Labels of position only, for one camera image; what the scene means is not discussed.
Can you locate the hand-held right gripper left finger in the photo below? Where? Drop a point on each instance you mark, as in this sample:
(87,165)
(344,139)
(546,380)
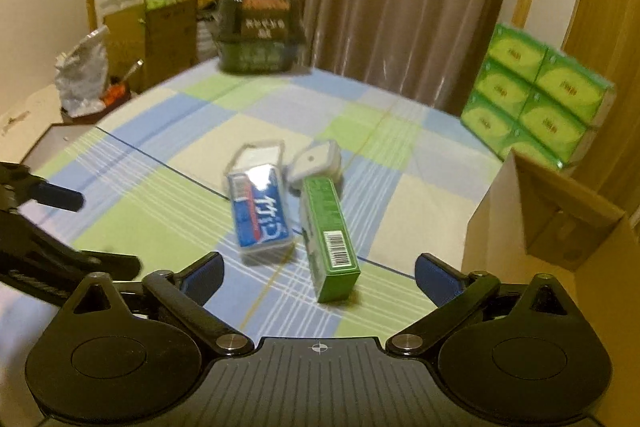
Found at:
(206,278)

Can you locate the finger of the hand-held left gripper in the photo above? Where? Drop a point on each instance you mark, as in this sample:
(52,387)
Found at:
(110,264)
(60,198)

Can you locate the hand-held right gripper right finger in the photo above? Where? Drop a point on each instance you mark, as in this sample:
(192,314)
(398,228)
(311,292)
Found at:
(436,281)

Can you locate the cardboard box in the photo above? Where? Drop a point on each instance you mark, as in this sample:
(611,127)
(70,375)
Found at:
(495,227)

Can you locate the clear plastic box blue label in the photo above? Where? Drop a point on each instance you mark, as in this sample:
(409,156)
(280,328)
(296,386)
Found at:
(260,212)

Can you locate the green and white carton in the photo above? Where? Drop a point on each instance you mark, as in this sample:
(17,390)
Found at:
(325,227)

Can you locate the clear plastic container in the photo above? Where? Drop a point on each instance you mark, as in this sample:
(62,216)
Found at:
(315,162)

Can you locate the plaid tablecloth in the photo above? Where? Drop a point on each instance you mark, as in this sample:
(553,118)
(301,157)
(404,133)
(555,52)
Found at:
(165,207)

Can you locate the crumpled silver plastic bag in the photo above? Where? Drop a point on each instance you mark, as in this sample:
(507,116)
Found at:
(82,67)

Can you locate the metal utensil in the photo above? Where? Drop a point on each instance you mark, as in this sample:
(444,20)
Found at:
(134,69)

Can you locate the brown cardboard carton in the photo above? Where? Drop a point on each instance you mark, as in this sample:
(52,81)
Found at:
(120,37)
(170,37)

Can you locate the stack of green tissue packs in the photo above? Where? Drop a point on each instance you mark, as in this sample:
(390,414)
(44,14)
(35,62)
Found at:
(525,97)

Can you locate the white plastic bucket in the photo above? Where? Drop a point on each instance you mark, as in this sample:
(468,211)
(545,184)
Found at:
(207,34)

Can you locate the dark green plastic basket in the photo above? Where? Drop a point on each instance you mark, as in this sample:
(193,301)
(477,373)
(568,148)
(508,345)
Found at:
(255,57)

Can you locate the dark printed packet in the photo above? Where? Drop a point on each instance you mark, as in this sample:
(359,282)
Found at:
(265,24)

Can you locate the wooden slat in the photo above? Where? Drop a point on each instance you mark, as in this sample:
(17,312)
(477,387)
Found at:
(524,7)

